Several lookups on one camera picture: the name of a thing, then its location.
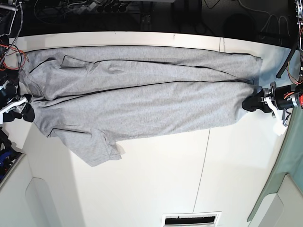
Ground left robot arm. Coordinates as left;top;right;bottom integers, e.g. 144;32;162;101
242;0;303;113

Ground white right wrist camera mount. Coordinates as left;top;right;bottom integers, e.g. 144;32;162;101
0;96;28;124

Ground blue and black cable bundle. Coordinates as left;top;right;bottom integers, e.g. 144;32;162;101
0;126;22;180

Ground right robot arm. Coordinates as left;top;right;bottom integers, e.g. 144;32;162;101
0;0;35;124

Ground white slotted vent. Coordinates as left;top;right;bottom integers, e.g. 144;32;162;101
161;211;222;227

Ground grey t-shirt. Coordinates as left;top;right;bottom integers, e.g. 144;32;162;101
19;46;262;166

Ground grey cables behind table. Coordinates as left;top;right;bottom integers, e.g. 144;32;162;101
203;0;294;41

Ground black cylindrical left gripper body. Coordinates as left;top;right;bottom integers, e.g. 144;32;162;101
263;82;303;110

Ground black cylindrical right gripper body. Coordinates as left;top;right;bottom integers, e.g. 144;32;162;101
0;79;32;116

